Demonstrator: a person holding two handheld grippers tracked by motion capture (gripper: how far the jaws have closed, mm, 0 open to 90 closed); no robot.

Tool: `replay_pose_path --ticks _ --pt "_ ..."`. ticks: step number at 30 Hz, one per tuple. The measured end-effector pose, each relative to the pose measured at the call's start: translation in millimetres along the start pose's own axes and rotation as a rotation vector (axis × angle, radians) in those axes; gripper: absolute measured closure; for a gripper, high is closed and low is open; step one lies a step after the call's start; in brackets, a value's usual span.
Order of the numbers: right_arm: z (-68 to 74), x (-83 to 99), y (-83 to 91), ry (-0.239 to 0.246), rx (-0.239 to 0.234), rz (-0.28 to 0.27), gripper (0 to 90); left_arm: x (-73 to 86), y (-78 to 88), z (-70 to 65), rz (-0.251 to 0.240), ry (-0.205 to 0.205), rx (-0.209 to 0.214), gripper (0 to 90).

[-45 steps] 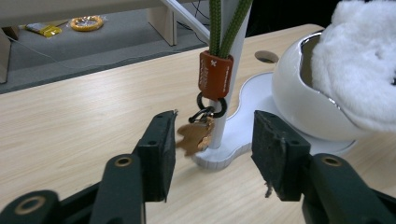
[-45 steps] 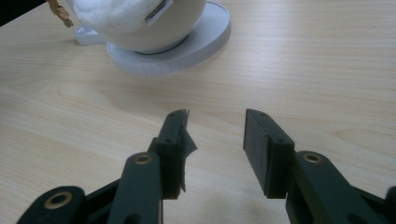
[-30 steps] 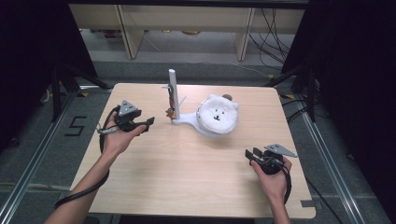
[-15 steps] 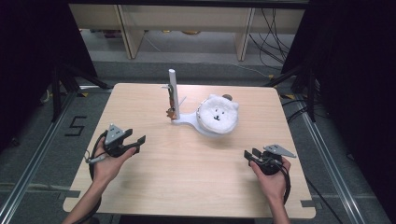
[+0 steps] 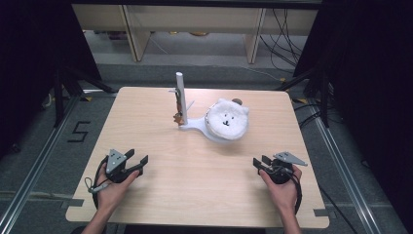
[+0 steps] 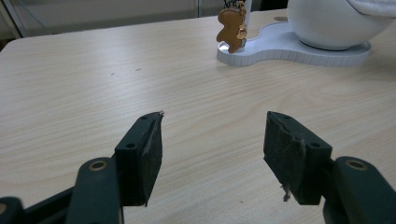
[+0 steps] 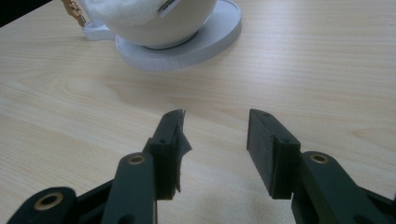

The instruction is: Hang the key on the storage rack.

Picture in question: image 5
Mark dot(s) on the black metal stand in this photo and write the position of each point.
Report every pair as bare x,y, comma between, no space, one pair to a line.
58,97
324,100

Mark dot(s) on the white fluffy bear pouch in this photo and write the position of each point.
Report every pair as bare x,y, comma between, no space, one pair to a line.
227,113

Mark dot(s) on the aluminium floor rail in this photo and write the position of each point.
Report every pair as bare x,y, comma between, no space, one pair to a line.
38,164
341,162

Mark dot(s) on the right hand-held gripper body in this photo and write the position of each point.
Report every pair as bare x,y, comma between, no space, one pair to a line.
289,158

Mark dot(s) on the beige wooden cabinet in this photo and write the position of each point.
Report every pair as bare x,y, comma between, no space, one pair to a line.
195,19

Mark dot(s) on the black curtain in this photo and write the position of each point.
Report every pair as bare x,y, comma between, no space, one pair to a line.
373,81
26,65

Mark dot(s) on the white branched stand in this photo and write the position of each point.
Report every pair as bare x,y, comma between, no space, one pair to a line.
181,91

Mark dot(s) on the yellow black floor tape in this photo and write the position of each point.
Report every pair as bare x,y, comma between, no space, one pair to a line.
86,98

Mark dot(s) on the person's right hand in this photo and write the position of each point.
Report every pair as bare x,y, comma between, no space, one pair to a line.
285,195

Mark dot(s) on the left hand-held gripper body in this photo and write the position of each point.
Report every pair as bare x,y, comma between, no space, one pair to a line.
115,160

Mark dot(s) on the grey tape strip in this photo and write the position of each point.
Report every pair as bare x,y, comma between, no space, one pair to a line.
73,203
321,213

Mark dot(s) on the person's left hand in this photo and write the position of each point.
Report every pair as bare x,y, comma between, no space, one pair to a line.
112,195

